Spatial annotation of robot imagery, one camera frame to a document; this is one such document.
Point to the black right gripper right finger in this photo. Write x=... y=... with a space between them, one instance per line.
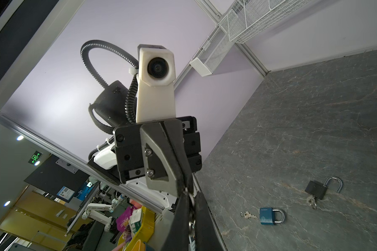
x=205 y=233

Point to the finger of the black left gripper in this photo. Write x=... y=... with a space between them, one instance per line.
x=181 y=168
x=158 y=158

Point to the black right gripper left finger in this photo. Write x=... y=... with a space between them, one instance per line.
x=177 y=239

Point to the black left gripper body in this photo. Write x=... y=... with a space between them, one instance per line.
x=129 y=152

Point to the small key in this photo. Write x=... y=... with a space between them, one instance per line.
x=248 y=215

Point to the blue padlock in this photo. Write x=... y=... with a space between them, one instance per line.
x=267 y=216

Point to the black padlock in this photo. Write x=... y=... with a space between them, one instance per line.
x=318 y=190

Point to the silver key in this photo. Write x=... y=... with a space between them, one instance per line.
x=312 y=202

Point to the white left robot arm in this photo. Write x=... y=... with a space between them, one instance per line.
x=118 y=106

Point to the white mesh box basket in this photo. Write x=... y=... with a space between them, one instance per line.
x=213 y=50

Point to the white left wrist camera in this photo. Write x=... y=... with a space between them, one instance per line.
x=156 y=77

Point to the aluminium frame corner post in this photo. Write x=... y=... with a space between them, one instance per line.
x=208 y=8

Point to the white wire shelf basket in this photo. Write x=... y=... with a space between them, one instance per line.
x=247 y=18

